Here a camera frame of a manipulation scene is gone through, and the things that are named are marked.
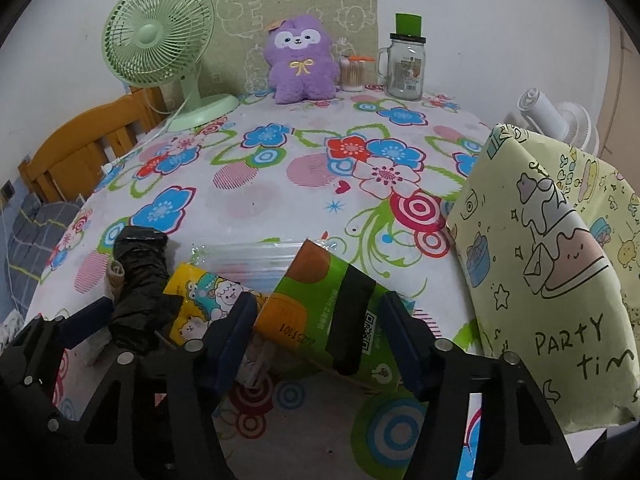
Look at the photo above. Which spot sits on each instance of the green tissue packet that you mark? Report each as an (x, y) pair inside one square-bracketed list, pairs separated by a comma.
[(310, 285)]

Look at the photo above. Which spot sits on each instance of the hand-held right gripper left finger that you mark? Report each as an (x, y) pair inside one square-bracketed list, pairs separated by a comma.
[(235, 340)]

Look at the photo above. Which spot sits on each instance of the clear plastic bag pack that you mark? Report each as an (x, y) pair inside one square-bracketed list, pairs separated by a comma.
[(240, 265)]

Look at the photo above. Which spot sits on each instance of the floral tablecloth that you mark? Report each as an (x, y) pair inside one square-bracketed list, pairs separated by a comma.
[(300, 200)]

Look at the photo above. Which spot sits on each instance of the black plastic bag roll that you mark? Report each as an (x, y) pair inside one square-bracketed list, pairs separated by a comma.
[(140, 270)]

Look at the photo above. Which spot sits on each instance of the cotton swab jar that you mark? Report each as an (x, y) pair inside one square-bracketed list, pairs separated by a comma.
[(352, 77)]

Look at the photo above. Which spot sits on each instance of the small white fan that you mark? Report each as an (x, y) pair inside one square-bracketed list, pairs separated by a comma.
[(570, 120)]

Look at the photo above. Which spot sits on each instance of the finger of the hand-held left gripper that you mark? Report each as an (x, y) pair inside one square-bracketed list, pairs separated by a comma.
[(85, 322)]

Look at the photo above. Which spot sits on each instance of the green desk fan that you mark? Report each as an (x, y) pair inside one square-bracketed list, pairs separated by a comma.
[(150, 30)]

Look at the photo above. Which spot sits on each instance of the glass jar mug green lid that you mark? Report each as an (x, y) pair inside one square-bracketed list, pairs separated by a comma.
[(405, 70)]

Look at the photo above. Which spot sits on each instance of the yellow cartoon tissue packet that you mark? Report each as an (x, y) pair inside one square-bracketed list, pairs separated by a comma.
[(200, 305)]

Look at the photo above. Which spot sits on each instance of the purple plush toy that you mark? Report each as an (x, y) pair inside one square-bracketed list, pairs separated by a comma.
[(300, 80)]

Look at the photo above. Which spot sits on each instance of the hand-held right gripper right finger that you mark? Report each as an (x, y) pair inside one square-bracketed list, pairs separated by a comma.
[(401, 342)]

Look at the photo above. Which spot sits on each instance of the grey plaid blanket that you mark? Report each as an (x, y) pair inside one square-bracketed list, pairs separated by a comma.
[(30, 240)]

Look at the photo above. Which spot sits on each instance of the pale green cartoon print bag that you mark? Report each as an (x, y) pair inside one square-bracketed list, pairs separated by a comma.
[(540, 260)]

